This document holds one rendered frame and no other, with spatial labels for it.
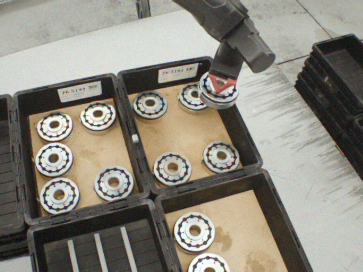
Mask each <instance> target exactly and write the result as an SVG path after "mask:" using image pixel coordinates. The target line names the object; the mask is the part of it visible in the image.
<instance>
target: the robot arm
mask: <svg viewBox="0 0 363 272"><path fill-rule="evenodd" d="M171 1H172V2H174V3H176V4H177V5H179V6H180V7H182V8H183V9H185V10H186V11H188V12H189V13H191V14H192V16H193V17H194V19H195V21H197V22H198V24H199V25H200V26H201V27H203V29H204V30H205V31H206V32H207V34H209V35H210V36H211V37H212V38H214V39H216V40H217V41H219V42H220V45H219V47H218V49H217V51H216V53H215V56H214V58H213V61H212V64H211V67H210V70H209V73H208V76H209V78H210V80H211V82H212V84H213V87H214V90H215V91H217V92H218V93H221V92H223V90H225V89H227V88H229V87H231V86H234V85H236V83H237V80H238V77H239V73H240V71H241V68H242V65H243V62H245V63H246V65H247V66H249V68H250V69H251V71H252V72H253V73H254V74H257V73H261V72H263V71H264V70H266V69H267V68H269V67H270V66H271V65H272V64H273V63H274V61H275V58H276V56H275V54H274V53H273V52H272V51H271V48H270V47H269V46H268V45H267V44H266V43H265V42H264V40H263V39H262V38H261V37H260V36H259V34H260V32H259V31H257V29H256V28H255V26H254V23H253V21H252V20H251V19H250V16H249V15H248V14H247V12H248V10H247V9H246V7H245V6H244V4H243V3H242V2H241V1H240V0H171ZM216 78H218V79H220V80H223V81H225V82H226V84H224V85H223V86H222V87H221V88H219V87H218V83H217V81H216Z"/></svg>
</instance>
